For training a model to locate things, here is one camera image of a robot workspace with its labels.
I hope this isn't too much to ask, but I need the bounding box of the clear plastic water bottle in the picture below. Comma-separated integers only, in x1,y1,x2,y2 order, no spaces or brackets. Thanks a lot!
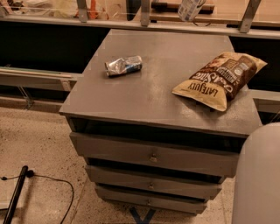
178,0,206,21

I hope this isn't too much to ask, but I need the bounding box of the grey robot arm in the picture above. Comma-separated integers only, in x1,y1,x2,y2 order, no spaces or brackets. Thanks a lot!
232,122,280,224

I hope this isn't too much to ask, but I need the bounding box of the grey drawer cabinet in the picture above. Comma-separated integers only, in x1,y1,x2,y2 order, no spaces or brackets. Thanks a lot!
60,30,261,204

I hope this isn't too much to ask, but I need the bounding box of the crushed silver blue can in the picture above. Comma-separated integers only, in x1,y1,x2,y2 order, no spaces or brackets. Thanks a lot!
105,56,143,77

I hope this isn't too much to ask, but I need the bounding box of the top grey drawer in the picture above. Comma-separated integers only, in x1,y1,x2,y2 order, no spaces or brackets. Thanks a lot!
70,132,239,178

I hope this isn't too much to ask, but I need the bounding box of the grey drawer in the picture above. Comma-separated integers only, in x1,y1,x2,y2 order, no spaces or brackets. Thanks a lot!
70,132,239,178
86,165,221,200
95,185,207,214

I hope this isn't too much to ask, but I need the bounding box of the bottom grey drawer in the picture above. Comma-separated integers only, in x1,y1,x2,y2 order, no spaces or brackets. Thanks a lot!
95,185,207,214

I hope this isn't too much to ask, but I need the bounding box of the brown yellow chip bag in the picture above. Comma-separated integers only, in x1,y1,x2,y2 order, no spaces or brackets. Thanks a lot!
172,52,267,112

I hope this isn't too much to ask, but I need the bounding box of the middle grey drawer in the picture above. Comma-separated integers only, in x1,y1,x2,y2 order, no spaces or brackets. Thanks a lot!
86,165,221,200

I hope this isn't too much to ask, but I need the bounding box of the blue tape floor marker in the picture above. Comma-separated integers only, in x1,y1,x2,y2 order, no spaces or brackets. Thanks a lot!
129,207,156,224

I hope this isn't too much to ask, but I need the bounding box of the black pole on floor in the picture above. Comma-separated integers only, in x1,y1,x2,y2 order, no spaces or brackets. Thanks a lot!
3,165,28,224

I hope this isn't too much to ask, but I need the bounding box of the black floor cable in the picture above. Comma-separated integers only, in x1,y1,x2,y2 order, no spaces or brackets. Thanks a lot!
0,170,75,224

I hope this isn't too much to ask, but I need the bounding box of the grey metal railing frame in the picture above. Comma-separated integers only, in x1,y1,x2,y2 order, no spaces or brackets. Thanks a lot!
0,0,280,39

